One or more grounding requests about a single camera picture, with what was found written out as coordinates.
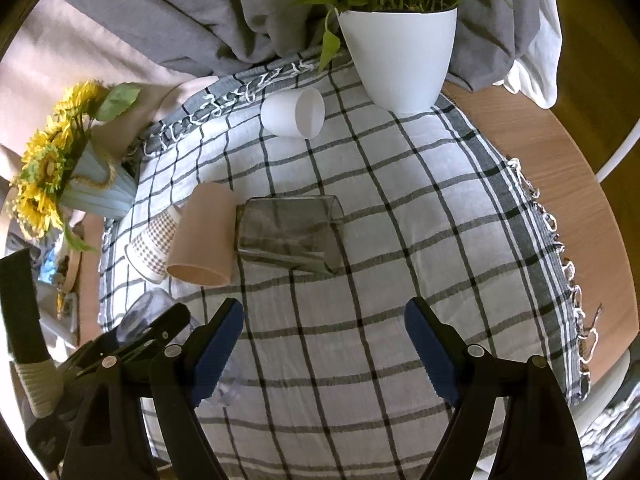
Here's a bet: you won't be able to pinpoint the striped grey cloth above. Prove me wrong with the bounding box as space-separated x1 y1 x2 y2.
582 389 638 480

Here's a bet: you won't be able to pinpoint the white metal frame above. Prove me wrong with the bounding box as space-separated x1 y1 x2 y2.
594 119 640 184

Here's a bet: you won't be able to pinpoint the beige cup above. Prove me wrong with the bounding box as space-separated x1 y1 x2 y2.
166 181 237 288

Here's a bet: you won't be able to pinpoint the white cloth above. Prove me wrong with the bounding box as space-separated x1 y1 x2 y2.
501 0 562 109

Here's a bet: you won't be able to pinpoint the beige cloth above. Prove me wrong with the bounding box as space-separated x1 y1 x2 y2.
0 0 221 183

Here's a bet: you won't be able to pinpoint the checked paper cup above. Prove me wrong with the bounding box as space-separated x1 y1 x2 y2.
124 204 182 283

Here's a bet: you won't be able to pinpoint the grey checked tablecloth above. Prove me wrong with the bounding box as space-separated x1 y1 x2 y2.
97 51 594 480

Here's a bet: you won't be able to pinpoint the yellow artificial sunflowers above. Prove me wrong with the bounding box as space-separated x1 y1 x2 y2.
9 80 143 255

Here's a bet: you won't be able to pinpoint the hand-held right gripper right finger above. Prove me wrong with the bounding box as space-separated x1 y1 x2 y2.
404 296 589 480

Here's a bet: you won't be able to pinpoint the white cup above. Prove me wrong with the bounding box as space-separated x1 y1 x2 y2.
260 86 326 140

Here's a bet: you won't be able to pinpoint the smoky grey glass cup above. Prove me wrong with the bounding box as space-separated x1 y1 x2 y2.
236 195 345 276

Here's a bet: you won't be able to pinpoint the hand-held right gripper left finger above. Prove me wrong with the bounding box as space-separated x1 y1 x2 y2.
60 297 245 480

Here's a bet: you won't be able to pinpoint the light blue ribbed vase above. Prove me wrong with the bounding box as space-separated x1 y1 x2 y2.
59 141 139 221

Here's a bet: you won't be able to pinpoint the grey blanket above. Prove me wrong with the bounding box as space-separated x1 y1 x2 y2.
50 0 527 92

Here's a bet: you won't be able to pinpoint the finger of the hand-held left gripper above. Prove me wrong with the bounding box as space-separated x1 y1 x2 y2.
63 304 192 382

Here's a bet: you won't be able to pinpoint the clear plastic cup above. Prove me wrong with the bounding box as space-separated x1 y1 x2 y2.
118 289 242 408

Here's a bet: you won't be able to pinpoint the green plant in white pot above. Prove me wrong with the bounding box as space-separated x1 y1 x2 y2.
294 0 512 115

